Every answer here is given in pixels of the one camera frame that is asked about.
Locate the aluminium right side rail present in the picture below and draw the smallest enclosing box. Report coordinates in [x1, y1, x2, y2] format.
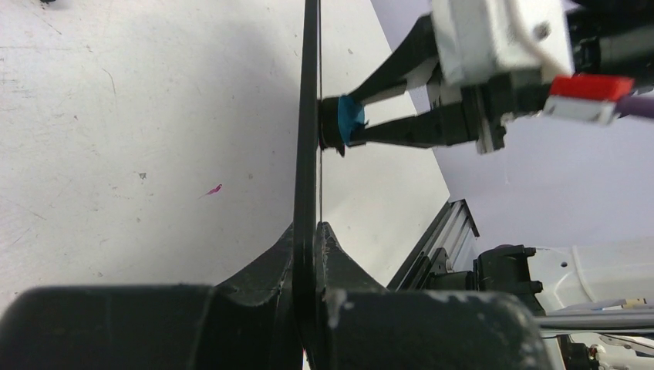
[386, 200, 479, 291]

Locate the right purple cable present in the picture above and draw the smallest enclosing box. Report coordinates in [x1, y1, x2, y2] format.
[615, 94, 654, 123]

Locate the blue whiteboard eraser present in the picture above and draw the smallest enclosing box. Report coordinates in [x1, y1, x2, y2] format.
[319, 95, 366, 157]

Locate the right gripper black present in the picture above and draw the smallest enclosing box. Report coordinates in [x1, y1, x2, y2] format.
[349, 14, 551, 154]

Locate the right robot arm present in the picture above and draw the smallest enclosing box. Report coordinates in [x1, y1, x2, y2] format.
[336, 1, 653, 369]

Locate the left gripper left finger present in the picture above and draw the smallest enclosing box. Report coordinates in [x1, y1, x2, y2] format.
[1, 229, 303, 369]

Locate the small whiteboard black frame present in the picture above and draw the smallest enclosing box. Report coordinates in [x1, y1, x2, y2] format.
[292, 1, 323, 369]

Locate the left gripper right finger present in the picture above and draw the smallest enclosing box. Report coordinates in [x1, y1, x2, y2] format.
[315, 223, 551, 369]

